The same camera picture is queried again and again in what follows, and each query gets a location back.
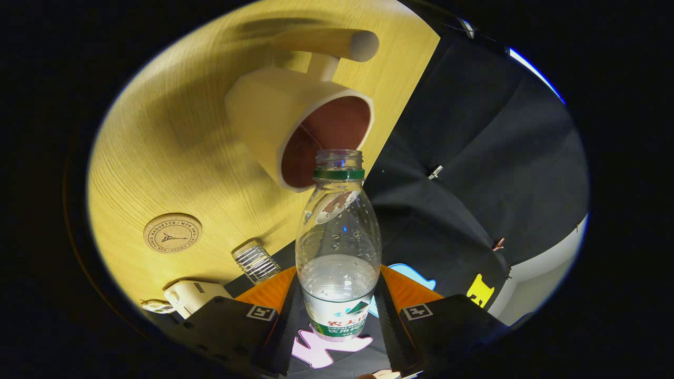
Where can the wooden clothes peg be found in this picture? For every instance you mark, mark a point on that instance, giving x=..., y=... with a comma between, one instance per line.
x=498, y=244

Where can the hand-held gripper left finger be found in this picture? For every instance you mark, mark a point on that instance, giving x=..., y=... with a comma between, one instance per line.
x=287, y=326

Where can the white toaster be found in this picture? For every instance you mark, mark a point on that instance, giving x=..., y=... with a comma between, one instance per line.
x=197, y=296

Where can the metal clip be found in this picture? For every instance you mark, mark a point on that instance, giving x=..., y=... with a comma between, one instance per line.
x=435, y=172

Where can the white divided seed dish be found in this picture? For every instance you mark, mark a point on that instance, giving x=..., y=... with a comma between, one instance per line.
x=155, y=306

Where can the wooden table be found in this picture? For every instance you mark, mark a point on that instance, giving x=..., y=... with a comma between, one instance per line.
x=174, y=158

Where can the clear plastic juice bottle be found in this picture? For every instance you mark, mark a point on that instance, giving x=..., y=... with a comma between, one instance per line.
x=339, y=247

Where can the round cork coaster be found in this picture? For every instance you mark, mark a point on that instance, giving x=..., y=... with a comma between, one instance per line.
x=172, y=233

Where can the clear ribbed glass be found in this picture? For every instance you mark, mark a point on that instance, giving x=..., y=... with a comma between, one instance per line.
x=257, y=262

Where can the black backdrop cloth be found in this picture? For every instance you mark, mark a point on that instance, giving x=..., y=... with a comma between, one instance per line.
x=474, y=131

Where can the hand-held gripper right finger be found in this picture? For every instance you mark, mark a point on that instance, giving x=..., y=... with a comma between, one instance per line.
x=392, y=331

